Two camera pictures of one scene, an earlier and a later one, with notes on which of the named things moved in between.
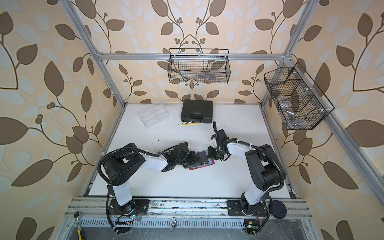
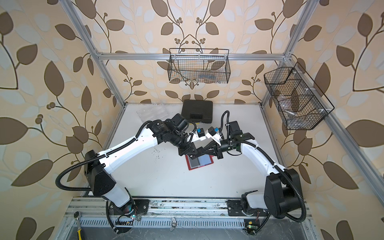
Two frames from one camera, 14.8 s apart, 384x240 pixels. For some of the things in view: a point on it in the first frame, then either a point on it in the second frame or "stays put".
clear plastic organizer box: (152, 114) stays put
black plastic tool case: (197, 111) stays put
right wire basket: (300, 103) stays put
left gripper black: (193, 156) → (189, 148)
